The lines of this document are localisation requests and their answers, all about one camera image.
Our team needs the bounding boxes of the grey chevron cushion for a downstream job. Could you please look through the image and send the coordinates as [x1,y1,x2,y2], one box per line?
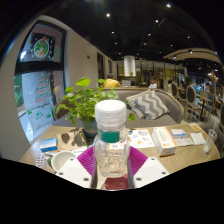
[125,89,170,121]

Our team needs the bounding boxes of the long white carton box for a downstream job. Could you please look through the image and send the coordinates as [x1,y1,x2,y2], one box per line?
[151,126,178,158]

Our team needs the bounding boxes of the grey upholstered sofa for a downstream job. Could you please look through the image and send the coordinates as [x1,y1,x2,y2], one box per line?
[53,87,185,129]

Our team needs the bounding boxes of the green potted plant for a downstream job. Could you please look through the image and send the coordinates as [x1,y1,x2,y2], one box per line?
[54,77,137,138]

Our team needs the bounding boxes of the white folded napkin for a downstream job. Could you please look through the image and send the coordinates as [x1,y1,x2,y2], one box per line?
[189,132,207,146]

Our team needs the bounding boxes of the printed paper leaflet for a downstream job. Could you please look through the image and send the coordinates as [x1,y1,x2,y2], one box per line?
[128,129,156,149]

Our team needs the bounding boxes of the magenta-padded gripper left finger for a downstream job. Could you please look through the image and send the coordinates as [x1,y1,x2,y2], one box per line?
[55,145,98,190]

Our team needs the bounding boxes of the clear white-capped water bottle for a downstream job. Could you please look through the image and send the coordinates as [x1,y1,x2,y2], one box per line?
[92,99,131,179]

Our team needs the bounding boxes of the blue and white flat box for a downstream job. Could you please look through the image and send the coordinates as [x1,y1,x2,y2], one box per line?
[39,137,59,153]

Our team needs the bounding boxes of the white mug with green handle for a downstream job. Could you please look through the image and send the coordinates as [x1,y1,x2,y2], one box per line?
[50,150,77,173]

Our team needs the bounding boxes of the small blue-topped white box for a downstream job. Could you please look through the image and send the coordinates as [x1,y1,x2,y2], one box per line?
[170,128,188,138]

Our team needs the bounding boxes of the decorated dark-framed window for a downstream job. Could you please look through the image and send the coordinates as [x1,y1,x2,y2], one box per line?
[13,20,67,144]

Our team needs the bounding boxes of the pill blister pack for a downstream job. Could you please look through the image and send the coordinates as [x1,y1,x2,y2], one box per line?
[35,153,47,168]

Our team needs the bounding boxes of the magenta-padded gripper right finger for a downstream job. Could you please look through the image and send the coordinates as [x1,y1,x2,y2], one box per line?
[127,145,170,190]

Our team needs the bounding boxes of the group of dining chairs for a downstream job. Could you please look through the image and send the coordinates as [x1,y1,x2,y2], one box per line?
[163,79,224,134]

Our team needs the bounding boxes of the group of ceiling spotlights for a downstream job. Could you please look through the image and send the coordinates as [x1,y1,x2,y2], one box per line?
[103,3,194,56]

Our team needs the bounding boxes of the person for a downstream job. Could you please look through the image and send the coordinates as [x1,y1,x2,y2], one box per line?
[103,73,122,89]
[148,77,158,89]

